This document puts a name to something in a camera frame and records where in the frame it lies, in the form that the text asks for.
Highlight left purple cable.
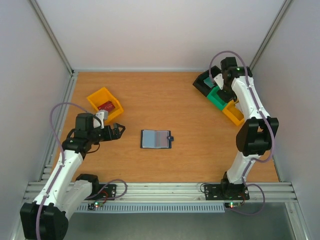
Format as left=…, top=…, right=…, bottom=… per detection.
left=34, top=102, right=100, bottom=240

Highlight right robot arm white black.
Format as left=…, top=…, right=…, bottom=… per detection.
left=214, top=57, right=279, bottom=200

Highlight teal card stack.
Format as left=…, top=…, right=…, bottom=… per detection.
left=203, top=77, right=215, bottom=88

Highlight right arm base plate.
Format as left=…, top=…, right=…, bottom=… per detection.
left=203, top=183, right=250, bottom=202

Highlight aluminium frame post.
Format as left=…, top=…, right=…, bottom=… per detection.
left=28, top=0, right=74, bottom=76
left=249, top=0, right=294, bottom=70

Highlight purple cable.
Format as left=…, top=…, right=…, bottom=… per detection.
left=34, top=102, right=100, bottom=240
left=208, top=50, right=277, bottom=216

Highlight controller board green led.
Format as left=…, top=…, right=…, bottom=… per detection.
left=224, top=201, right=244, bottom=209
left=87, top=201, right=104, bottom=211

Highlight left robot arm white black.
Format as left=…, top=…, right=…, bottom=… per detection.
left=20, top=111, right=126, bottom=240

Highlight aluminium frame post right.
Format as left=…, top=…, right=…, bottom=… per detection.
left=249, top=0, right=294, bottom=70

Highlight right controller board green LED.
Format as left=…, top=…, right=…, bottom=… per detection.
left=224, top=201, right=244, bottom=209

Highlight black bin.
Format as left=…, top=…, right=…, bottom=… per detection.
left=192, top=66, right=221, bottom=97

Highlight green bin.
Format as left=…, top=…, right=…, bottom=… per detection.
left=207, top=86, right=227, bottom=111

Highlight blue leather card holder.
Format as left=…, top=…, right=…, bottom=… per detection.
left=140, top=129, right=174, bottom=149

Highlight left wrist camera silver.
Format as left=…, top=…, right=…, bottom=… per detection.
left=93, top=110, right=109, bottom=129

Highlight slotted cable duct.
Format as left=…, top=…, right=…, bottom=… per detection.
left=75, top=202, right=225, bottom=214

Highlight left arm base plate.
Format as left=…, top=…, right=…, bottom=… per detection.
left=85, top=183, right=117, bottom=201

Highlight aluminium frame post left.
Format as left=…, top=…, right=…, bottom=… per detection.
left=28, top=0, right=74, bottom=76

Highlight yellow bin on right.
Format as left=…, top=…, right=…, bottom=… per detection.
left=222, top=100, right=245, bottom=126

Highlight aluminium rail front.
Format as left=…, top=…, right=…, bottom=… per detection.
left=23, top=181, right=298, bottom=203

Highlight left controller board green LED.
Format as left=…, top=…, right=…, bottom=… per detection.
left=87, top=201, right=104, bottom=211

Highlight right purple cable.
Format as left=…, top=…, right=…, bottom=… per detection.
left=208, top=50, right=277, bottom=216

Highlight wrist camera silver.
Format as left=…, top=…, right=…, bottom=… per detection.
left=93, top=110, right=109, bottom=129
left=213, top=73, right=224, bottom=90

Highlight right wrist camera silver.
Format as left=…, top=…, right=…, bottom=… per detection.
left=213, top=73, right=224, bottom=90

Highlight yellow bin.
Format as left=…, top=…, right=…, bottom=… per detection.
left=86, top=87, right=124, bottom=122
left=222, top=100, right=245, bottom=126

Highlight yellow bin on left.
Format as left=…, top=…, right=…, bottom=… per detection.
left=86, top=87, right=124, bottom=122

